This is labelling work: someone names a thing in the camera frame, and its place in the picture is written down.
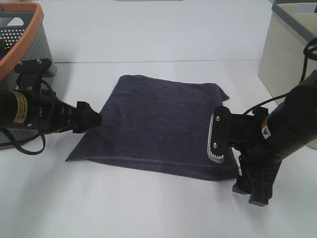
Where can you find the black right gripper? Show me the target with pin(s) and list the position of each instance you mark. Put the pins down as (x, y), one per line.
(260, 158)

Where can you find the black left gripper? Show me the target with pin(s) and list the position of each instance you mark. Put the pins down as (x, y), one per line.
(77, 119)

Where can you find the dark grey towel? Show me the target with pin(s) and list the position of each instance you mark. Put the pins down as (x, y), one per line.
(160, 126)

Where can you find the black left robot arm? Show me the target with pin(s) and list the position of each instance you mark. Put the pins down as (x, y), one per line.
(43, 112)

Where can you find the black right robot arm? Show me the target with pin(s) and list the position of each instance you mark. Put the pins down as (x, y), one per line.
(294, 122)

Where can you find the grey basket with orange rim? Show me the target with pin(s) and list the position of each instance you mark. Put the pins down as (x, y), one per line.
(18, 43)

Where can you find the beige basket with grey rim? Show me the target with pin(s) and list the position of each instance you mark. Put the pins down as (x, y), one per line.
(293, 24)

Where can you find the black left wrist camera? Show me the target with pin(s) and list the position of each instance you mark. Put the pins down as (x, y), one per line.
(31, 73)

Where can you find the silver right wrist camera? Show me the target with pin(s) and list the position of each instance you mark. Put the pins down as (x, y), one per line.
(219, 134)

